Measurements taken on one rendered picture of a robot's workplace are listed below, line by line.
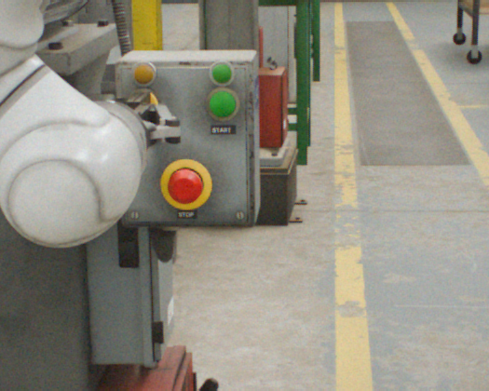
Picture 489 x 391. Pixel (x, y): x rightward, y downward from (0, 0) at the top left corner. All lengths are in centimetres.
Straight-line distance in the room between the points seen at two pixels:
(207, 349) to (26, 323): 190
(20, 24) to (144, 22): 769
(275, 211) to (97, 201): 389
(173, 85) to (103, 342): 46
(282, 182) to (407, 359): 152
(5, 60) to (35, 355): 77
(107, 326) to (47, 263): 13
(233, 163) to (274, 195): 342
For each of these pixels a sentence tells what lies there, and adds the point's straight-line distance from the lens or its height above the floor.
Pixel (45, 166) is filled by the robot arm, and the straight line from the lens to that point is 88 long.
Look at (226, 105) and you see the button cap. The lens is 130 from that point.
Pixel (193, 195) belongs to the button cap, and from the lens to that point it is 131.
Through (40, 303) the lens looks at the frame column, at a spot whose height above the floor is 77.
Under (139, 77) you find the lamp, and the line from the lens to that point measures 131.
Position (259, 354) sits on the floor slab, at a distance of 342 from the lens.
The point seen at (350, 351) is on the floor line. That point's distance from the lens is 345.
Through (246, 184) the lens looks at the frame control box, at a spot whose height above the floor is 97.
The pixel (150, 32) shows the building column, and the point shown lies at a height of 42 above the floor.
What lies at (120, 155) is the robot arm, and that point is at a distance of 92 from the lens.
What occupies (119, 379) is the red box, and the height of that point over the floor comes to 62.
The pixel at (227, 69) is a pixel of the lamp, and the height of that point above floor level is 111.
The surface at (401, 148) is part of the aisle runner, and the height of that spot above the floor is 0.
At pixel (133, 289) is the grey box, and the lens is 159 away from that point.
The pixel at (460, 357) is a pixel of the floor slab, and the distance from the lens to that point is 344.
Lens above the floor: 128
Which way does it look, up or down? 14 degrees down
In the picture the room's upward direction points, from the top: 1 degrees counter-clockwise
